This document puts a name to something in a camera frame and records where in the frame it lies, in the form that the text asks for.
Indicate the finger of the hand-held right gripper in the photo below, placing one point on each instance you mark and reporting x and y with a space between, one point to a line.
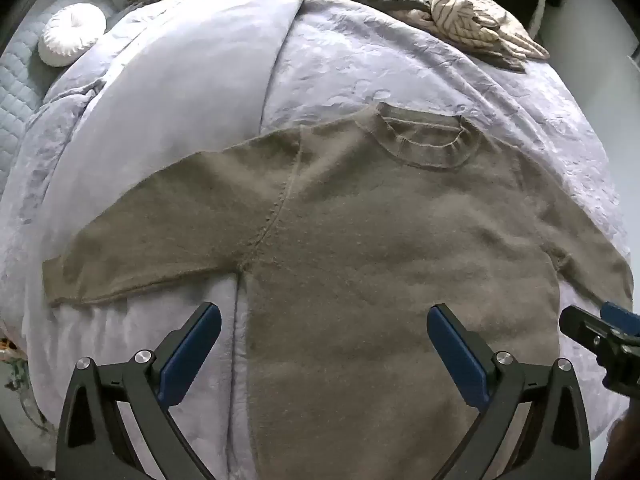
582 327
622 317

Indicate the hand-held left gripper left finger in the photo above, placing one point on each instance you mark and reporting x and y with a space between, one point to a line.
192 355

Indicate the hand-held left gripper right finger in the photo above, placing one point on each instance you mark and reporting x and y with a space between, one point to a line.
457 355

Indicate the olive brown knit sweater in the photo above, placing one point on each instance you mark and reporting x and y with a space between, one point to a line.
350 240

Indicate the plain lavender blanket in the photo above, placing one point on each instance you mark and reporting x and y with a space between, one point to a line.
200 85

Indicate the lavender embossed blanket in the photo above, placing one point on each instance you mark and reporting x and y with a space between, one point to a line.
400 60

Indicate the grey quilted cushion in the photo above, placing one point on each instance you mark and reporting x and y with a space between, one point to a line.
20 90

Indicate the beige striped garment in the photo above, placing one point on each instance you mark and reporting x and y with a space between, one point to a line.
465 20

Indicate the round white pleated pillow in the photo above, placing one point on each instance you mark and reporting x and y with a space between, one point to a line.
70 35

